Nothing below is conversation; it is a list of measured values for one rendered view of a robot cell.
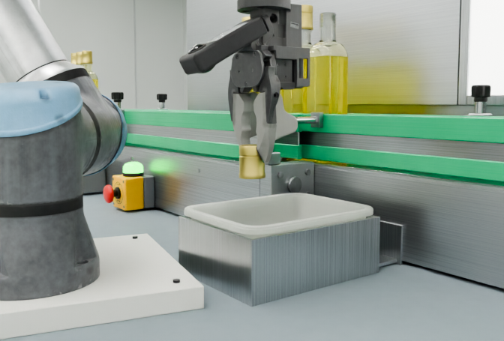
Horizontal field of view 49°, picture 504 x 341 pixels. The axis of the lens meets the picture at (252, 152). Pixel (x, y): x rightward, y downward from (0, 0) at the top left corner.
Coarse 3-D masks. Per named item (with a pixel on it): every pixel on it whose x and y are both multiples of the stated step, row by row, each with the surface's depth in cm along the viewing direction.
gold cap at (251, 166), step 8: (248, 144) 76; (256, 144) 76; (240, 152) 74; (248, 152) 73; (256, 152) 73; (240, 160) 74; (248, 160) 73; (256, 160) 73; (240, 168) 74; (248, 168) 73; (256, 168) 73; (264, 168) 74; (240, 176) 74; (248, 176) 73; (256, 176) 73; (264, 176) 74
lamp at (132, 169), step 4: (124, 164) 122; (128, 164) 121; (132, 164) 121; (136, 164) 121; (140, 164) 122; (124, 168) 121; (128, 168) 120; (132, 168) 120; (136, 168) 121; (140, 168) 121; (124, 172) 121; (128, 172) 120; (132, 172) 120; (136, 172) 121; (140, 172) 121; (124, 176) 121; (128, 176) 120; (132, 176) 120; (136, 176) 121
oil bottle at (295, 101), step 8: (304, 64) 101; (304, 72) 101; (296, 88) 102; (304, 88) 101; (288, 96) 104; (296, 96) 102; (304, 96) 101; (288, 104) 104; (296, 104) 102; (304, 104) 101; (288, 112) 104; (296, 112) 102; (304, 112) 101
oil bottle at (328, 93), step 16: (320, 48) 97; (336, 48) 97; (320, 64) 97; (336, 64) 97; (320, 80) 97; (336, 80) 97; (320, 96) 98; (336, 96) 98; (336, 112) 98; (320, 160) 99
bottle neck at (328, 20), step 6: (330, 12) 98; (324, 18) 98; (330, 18) 98; (336, 18) 99; (324, 24) 98; (330, 24) 98; (324, 30) 98; (330, 30) 98; (324, 36) 98; (330, 36) 98
